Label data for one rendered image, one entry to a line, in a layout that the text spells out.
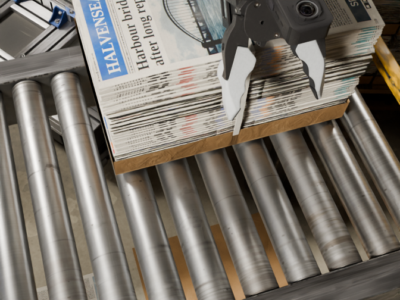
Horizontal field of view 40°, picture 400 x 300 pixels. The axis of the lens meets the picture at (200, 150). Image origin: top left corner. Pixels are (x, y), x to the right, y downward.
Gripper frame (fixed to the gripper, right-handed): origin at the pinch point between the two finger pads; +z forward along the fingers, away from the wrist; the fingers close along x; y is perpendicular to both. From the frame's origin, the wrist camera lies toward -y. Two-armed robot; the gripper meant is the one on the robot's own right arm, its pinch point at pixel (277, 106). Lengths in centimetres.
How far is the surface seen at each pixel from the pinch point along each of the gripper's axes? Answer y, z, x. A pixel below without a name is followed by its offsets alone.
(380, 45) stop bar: 25.6, 6.8, -30.1
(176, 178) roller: 14.6, 15.6, 10.9
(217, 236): 70, 76, -7
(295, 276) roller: -1.6, 25.9, -0.8
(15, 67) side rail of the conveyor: 38.5, 1.5, 31.0
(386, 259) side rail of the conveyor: -3.3, 26.2, -13.8
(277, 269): 58, 83, -21
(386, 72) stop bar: 21.0, 9.9, -28.4
